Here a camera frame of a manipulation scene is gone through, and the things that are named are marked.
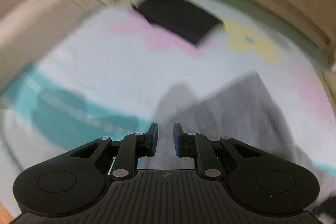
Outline black folded cloth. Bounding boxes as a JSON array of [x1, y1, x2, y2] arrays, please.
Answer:
[[131, 0, 225, 46]]

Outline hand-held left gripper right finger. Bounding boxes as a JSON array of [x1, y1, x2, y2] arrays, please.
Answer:
[[173, 123, 263, 180]]

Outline printed pastel blanket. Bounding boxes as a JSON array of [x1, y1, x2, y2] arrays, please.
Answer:
[[0, 0, 336, 217]]

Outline grey speckled pants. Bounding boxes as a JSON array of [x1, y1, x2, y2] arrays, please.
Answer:
[[146, 71, 332, 204]]

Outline cream patterned pillow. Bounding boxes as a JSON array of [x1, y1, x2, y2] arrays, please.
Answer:
[[0, 0, 122, 92]]

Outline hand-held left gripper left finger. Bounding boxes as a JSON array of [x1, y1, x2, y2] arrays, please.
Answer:
[[69, 122, 159, 180]]

